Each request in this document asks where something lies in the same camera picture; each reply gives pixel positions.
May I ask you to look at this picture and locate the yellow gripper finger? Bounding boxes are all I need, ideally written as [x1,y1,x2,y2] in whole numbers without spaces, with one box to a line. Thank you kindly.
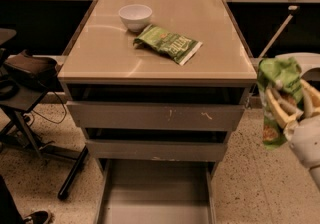
[265,88,303,128]
[300,79,320,118]

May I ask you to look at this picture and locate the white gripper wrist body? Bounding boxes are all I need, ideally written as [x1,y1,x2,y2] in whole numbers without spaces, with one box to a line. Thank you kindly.
[284,116,320,168]

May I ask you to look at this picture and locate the green rice chip bag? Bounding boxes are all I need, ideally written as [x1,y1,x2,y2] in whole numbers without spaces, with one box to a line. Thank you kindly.
[257,57,303,149]

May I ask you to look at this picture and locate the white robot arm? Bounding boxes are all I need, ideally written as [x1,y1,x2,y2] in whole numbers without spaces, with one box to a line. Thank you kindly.
[265,79,320,190]

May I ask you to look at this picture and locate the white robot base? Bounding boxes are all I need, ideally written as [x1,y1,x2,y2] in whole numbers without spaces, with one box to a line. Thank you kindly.
[277,52,320,82]

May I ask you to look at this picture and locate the green kettle chip bag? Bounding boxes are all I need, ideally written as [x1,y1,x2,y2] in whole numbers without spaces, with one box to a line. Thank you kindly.
[133,24,203,66]

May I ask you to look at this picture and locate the grey drawer cabinet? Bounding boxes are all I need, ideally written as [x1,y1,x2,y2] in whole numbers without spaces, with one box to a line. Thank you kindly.
[57,0,260,224]

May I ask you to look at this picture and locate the grey middle drawer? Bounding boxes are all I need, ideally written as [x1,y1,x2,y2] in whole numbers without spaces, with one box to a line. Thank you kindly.
[86,140,227,162]

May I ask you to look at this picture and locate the grey drawer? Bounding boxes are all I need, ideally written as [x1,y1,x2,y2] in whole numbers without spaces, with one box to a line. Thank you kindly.
[93,160,216,224]
[86,140,227,162]
[67,101,244,131]

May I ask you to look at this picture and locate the grey bottom drawer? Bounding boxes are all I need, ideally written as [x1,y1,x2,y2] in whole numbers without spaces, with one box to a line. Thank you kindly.
[93,160,216,224]

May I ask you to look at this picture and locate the grey top drawer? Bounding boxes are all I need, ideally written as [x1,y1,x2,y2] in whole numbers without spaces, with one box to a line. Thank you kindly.
[67,101,244,131]

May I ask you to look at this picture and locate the white stick with knob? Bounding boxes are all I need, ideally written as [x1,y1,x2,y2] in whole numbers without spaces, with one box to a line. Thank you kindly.
[259,5,300,58]

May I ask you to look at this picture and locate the white bowl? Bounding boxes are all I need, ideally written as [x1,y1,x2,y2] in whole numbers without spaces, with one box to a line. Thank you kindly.
[118,4,153,32]

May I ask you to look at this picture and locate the black chair with stand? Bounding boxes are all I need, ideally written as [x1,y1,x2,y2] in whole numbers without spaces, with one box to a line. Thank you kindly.
[0,27,90,201]

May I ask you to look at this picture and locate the black shoe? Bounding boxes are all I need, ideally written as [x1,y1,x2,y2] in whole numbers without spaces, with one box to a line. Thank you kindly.
[23,210,52,224]

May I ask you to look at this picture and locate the dark trouser leg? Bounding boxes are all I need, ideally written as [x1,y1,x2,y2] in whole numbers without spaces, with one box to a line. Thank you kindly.
[0,175,23,224]

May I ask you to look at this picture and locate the black cable on floor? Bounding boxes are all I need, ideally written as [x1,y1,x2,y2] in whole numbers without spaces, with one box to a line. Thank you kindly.
[31,90,69,125]

